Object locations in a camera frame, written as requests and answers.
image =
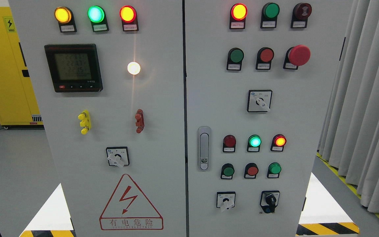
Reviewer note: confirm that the lit green indicator light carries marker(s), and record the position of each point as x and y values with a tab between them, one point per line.
97	17
254	143

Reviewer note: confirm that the green push button upper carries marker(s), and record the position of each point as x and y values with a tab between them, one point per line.
234	59

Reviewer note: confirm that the yellow safety cabinet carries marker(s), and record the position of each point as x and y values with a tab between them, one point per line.
18	105

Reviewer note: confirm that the grey door latch handle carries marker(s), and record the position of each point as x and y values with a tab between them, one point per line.
203	147

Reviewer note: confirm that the yellow indicator light top left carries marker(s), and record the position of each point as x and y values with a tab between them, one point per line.
65	19

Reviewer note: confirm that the white rotary selector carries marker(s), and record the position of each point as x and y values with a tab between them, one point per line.
259	101
225	200

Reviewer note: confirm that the white rotary selector upper right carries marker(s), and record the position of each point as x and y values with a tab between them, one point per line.
259	101

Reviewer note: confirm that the black digital power meter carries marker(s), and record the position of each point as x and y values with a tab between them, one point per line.
74	67

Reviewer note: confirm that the red push button upper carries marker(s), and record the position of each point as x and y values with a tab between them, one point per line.
265	56

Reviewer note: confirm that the lit green indicator light lower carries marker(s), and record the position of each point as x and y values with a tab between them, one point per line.
254	143

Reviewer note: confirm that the green push button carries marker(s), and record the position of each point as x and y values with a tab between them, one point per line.
227	171
234	59
274	170

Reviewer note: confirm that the white rotary selector left door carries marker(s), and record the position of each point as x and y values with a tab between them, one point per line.
118	156

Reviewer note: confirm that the red electric hazard warning sticker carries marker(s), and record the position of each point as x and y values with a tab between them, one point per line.
129	209

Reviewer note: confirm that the unlit green indicator light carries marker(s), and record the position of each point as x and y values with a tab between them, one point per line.
269	15

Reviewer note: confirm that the red push button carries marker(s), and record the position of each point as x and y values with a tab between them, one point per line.
265	56
251	171

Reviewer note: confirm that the grey curtain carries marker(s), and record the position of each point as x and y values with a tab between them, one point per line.
350	136

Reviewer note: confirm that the red indicator light left door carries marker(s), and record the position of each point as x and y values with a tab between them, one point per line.
129	18

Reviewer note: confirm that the yellow black hazard floor tape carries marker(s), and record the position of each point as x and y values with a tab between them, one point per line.
351	187

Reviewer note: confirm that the yellow terminal connector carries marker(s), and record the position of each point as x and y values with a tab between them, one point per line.
85	121

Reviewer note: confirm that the grey electrical control cabinet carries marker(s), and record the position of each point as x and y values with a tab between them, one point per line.
182	48

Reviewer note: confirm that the red push button lower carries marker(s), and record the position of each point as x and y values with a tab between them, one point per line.
251	171

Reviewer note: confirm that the white rotary selector lower right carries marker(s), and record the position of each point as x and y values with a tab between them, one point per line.
225	200

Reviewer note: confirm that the red emergency stop mushroom button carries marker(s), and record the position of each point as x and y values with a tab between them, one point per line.
296	56

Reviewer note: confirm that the red indicator light door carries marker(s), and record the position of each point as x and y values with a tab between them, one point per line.
238	13
129	18

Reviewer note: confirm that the red indicator light right door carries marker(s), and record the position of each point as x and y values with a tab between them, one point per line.
238	13

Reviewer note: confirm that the green push button lower right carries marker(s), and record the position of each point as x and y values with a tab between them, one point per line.
274	170

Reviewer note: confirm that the dark red buzzer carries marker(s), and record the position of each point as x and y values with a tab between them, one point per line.
301	13

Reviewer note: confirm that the black rotary selector switch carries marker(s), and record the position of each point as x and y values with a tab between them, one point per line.
269	201

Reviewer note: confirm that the lit red indicator light lower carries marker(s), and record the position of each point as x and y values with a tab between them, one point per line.
278	143

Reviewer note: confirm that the red terminal connector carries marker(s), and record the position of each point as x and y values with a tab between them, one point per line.
139	121

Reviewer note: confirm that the dark red indicator light lower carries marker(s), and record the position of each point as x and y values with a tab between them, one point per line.
229	144

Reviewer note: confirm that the green push button lower left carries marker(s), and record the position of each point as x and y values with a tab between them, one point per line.
227	171

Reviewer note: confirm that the white lit indicator light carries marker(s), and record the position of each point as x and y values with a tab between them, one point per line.
134	68

